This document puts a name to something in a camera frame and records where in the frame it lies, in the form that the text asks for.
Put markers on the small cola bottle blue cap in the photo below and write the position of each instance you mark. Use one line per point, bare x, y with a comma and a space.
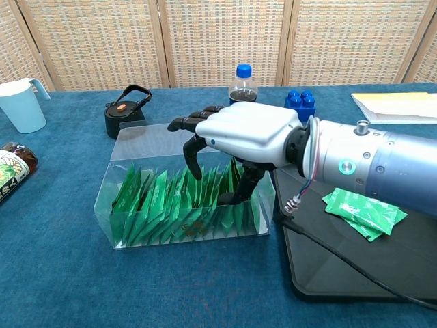
243, 90

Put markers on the woven folding screen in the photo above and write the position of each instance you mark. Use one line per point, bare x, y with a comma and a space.
218, 41

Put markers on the clear plastic box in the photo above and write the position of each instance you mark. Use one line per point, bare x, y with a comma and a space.
136, 143

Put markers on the light blue plastic cup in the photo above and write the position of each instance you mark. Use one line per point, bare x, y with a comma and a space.
22, 109

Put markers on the black plastic tray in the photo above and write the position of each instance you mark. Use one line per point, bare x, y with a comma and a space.
324, 280

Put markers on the blue tablecloth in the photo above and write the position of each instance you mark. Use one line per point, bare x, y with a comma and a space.
170, 290

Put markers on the green tea packets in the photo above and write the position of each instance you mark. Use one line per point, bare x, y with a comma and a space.
170, 212

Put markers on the brown tea bottle green label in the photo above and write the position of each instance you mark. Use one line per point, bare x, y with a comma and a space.
13, 167

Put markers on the white yellow booklet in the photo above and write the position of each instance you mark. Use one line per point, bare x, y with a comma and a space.
396, 107

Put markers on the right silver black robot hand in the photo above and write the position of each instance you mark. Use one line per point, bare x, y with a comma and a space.
249, 130

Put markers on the blue building block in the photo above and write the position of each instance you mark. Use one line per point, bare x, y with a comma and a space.
300, 99

